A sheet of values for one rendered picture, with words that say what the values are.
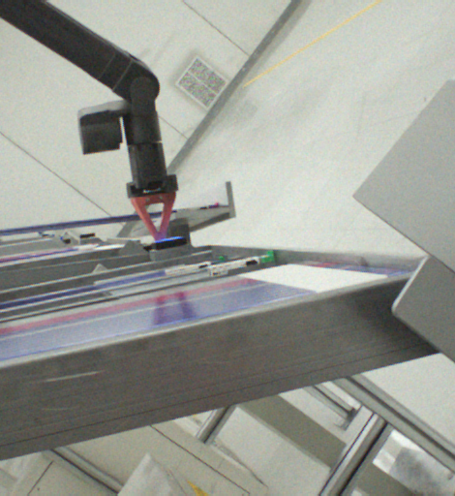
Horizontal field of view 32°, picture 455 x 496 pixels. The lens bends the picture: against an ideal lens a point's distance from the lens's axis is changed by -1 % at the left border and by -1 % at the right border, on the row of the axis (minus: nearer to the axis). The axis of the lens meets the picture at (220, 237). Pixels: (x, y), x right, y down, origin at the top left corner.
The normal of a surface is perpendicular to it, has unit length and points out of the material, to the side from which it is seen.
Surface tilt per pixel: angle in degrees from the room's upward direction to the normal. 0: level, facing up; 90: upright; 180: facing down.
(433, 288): 90
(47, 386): 90
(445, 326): 90
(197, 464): 90
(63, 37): 107
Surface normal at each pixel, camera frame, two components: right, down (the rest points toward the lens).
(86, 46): 0.26, 0.36
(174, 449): 0.25, 0.00
